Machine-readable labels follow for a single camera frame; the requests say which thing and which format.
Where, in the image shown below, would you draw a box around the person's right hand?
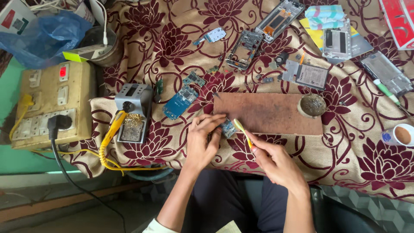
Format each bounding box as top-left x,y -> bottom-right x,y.
245,130 -> 310,195

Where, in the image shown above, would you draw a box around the person's left hand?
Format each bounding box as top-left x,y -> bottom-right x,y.
187,113 -> 227,173

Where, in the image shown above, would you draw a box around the small blue circuit board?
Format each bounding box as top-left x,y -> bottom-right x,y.
221,118 -> 237,139

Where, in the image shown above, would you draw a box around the yellow toothbrush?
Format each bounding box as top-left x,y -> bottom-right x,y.
234,118 -> 253,149

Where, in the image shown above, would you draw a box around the large blue circuit board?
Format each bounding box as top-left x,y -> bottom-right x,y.
162,85 -> 199,120

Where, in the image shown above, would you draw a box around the brown wooden work board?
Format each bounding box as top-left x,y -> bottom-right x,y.
213,93 -> 324,136

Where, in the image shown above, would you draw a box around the person's dark trousers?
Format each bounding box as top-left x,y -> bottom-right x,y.
181,170 -> 289,233

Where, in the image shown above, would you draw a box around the round flux paste tin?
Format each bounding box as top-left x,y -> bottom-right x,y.
297,93 -> 327,119

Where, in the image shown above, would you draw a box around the small teal circuit board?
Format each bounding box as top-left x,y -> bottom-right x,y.
183,71 -> 206,87

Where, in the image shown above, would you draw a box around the grey soldering iron stand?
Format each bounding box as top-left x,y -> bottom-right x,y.
114,83 -> 153,144

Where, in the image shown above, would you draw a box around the floral maroon beige cloth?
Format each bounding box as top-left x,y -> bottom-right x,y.
61,0 -> 414,204

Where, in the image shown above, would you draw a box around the yellow soldering iron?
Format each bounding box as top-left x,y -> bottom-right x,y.
99,110 -> 165,172

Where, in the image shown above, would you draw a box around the black phone battery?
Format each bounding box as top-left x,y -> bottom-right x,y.
295,64 -> 329,91

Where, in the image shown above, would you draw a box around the silver metal phone plate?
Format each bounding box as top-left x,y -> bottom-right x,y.
282,59 -> 303,82

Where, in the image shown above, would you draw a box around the black round speaker part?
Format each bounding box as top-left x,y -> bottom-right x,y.
275,52 -> 289,66

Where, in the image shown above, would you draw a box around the white blue keypad board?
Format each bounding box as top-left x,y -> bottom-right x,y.
193,27 -> 227,46

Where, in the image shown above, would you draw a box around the paper cup of tea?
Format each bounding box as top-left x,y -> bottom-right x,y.
381,123 -> 414,147

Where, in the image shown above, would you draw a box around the yellow booklet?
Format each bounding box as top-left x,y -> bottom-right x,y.
298,18 -> 374,65

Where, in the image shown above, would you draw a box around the silver phone chassis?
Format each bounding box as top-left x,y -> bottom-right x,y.
322,19 -> 352,61

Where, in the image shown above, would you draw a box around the round dark container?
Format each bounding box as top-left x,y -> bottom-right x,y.
79,26 -> 123,67

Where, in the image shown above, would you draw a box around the white green small box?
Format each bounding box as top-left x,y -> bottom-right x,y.
62,44 -> 113,63

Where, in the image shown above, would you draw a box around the folded striped cloth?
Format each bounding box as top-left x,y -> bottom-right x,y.
304,5 -> 346,30

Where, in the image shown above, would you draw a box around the red white box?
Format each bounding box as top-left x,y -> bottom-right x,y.
378,0 -> 414,50

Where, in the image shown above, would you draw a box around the blue plastic bag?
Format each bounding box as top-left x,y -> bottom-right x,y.
0,11 -> 93,69

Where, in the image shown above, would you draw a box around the white card with red label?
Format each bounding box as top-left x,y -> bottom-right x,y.
0,0 -> 37,35

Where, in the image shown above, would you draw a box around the grey phone middle frame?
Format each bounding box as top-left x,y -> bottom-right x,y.
225,30 -> 264,71

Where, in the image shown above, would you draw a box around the green handled screwdriver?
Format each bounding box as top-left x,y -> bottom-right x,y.
373,79 -> 412,116

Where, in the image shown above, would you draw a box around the silver phone back frame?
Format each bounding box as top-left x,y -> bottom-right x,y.
360,51 -> 414,97

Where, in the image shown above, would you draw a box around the black power plug with cable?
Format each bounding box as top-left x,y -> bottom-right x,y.
47,115 -> 127,233

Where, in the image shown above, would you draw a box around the phone frame with orange flex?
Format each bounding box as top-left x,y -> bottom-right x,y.
253,0 -> 305,43

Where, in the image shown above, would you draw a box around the beige electrical switch board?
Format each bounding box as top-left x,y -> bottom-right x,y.
11,61 -> 96,150

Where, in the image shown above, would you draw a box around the white charger cable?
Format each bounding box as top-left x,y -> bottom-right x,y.
94,0 -> 108,46

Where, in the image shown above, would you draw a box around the yellow plug with cable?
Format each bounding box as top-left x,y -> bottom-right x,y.
9,94 -> 35,142

